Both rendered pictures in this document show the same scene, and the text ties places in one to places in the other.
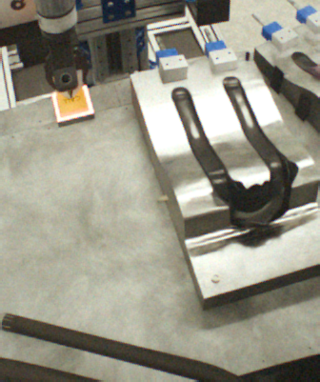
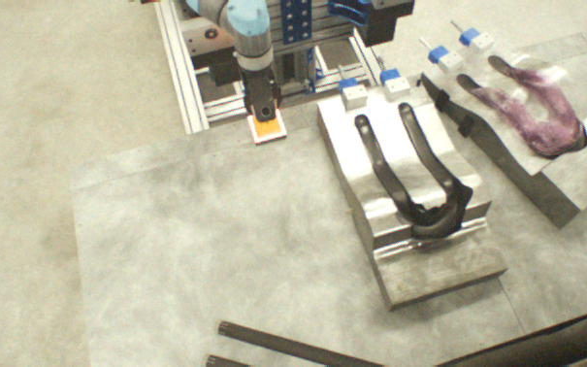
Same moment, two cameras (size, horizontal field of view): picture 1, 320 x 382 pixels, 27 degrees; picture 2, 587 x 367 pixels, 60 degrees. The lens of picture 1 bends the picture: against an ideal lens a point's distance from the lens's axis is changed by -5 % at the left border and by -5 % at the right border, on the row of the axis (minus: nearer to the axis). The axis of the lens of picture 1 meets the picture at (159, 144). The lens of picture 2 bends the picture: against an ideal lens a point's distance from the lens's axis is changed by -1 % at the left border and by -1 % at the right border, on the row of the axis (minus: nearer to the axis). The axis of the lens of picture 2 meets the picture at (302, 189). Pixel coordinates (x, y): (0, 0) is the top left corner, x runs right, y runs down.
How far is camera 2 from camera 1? 0.24 m
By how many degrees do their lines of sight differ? 10
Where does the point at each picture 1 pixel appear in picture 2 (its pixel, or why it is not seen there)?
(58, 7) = (257, 48)
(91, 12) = (274, 35)
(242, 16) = not seen: hidden behind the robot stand
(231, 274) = (414, 283)
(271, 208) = (445, 222)
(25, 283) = (234, 290)
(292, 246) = (466, 257)
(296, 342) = (470, 340)
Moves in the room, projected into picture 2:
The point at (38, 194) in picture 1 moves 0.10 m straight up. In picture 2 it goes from (242, 208) to (236, 188)
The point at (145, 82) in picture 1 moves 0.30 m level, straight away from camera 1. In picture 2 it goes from (331, 110) to (319, 16)
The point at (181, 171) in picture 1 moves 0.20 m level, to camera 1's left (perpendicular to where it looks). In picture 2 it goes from (368, 192) to (274, 197)
